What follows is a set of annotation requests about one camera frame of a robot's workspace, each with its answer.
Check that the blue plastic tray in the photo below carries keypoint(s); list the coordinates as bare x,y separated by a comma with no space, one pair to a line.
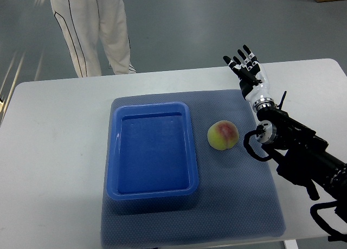
151,153

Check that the blue grey textured mat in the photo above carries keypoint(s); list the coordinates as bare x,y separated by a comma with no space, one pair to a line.
235,199

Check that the person in white trousers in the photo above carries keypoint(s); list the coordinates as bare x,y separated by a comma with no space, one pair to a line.
86,22

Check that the yellow red peach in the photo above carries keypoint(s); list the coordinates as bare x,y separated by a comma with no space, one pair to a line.
223,135

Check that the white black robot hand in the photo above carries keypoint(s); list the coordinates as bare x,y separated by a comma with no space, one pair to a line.
252,77

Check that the white table leg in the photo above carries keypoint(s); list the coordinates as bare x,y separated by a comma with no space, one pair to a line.
290,244

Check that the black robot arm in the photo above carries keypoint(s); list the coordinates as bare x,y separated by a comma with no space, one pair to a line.
302,159

